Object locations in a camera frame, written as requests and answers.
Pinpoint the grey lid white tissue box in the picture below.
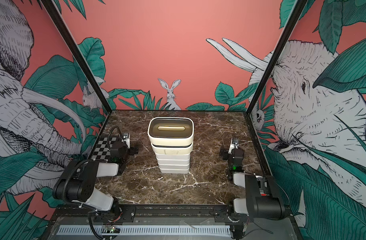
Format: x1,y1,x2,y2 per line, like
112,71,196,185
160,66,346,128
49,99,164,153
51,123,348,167
160,169,189,174

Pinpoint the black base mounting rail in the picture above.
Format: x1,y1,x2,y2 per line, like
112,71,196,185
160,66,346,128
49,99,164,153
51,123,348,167
51,203,293,224

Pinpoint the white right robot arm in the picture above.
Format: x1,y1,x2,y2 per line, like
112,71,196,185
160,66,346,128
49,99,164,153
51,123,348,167
219,147,286,220

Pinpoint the white slotted cable duct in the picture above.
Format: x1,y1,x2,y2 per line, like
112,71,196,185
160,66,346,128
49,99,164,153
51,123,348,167
56,225,231,237

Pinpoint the black left frame post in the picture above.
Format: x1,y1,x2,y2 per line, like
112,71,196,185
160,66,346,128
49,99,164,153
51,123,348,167
41,0,112,115

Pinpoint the small circuit board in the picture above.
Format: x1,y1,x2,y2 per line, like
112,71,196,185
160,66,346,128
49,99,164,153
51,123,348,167
104,226,121,234

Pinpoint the black right frame post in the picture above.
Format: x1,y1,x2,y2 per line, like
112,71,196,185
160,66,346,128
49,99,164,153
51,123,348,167
246,0,307,115

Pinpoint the wood lid white tissue box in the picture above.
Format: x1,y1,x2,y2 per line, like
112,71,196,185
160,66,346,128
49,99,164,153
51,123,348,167
155,154,190,161

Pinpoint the black frame post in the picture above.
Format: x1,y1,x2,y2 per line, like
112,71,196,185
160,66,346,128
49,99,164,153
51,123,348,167
41,0,112,115
246,0,307,115

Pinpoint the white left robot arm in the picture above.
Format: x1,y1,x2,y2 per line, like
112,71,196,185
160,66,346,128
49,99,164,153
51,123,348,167
52,141,139,212

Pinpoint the checkerboard calibration plate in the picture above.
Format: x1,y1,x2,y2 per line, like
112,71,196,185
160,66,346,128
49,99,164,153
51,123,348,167
90,136,118,162

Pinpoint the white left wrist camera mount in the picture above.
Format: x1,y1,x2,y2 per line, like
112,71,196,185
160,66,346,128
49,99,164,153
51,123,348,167
122,133,131,149

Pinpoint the dark brown lid tissue box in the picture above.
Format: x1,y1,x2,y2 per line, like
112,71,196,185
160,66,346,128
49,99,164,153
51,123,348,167
151,144,193,155
148,117,194,148

